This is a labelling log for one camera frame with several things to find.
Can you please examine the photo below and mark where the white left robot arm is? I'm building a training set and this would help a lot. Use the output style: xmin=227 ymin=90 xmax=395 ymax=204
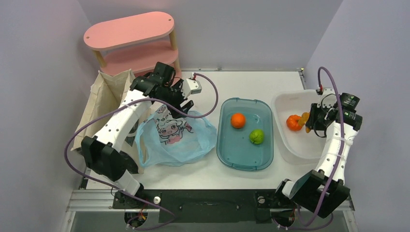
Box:
xmin=81 ymin=62 xmax=202 ymax=208

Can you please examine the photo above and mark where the yellow-orange bumpy food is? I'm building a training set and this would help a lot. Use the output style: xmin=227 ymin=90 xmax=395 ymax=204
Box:
xmin=297 ymin=112 xmax=311 ymax=133

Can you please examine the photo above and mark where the teal transparent plastic tub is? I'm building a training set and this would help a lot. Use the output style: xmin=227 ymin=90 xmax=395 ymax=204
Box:
xmin=217 ymin=98 xmax=274 ymax=171

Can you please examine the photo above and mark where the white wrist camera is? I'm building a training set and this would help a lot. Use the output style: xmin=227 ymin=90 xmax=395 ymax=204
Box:
xmin=181 ymin=78 xmax=202 ymax=99
xmin=316 ymin=87 xmax=337 ymax=108

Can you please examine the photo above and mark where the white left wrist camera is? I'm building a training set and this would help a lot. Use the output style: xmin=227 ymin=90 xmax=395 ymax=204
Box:
xmin=181 ymin=78 xmax=202 ymax=99

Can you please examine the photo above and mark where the orange mandarin fruit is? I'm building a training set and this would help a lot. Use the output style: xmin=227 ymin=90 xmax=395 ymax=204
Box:
xmin=230 ymin=113 xmax=246 ymax=129

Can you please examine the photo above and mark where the pink three-tier shelf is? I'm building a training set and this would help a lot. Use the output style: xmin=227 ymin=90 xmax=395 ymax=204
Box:
xmin=84 ymin=11 xmax=181 ymax=75

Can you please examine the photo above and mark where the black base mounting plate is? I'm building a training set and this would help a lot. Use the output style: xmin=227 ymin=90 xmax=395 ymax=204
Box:
xmin=112 ymin=188 xmax=305 ymax=225

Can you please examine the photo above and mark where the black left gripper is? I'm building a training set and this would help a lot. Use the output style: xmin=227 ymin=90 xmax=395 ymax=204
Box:
xmin=158 ymin=81 xmax=193 ymax=118

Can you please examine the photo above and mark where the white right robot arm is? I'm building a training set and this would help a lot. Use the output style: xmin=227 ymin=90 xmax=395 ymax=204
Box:
xmin=273 ymin=92 xmax=363 ymax=218

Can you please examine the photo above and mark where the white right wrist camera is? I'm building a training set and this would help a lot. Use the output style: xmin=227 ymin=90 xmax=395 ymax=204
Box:
xmin=316 ymin=87 xmax=337 ymax=108

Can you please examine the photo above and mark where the beige canvas tote bag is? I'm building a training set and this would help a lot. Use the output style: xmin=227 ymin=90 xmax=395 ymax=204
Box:
xmin=77 ymin=70 xmax=151 ymax=174

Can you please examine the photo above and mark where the green round fruit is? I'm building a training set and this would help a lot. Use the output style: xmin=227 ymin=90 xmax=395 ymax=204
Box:
xmin=249 ymin=129 xmax=264 ymax=145

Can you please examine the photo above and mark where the white plastic basket tub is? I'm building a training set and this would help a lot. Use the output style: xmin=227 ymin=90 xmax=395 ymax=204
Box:
xmin=271 ymin=89 xmax=326 ymax=165

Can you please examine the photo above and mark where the light blue plastic grocery bag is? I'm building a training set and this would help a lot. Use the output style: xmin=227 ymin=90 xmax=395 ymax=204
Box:
xmin=134 ymin=105 xmax=217 ymax=168

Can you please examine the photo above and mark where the small orange pumpkin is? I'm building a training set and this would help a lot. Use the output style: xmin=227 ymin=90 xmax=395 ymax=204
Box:
xmin=286 ymin=115 xmax=303 ymax=131

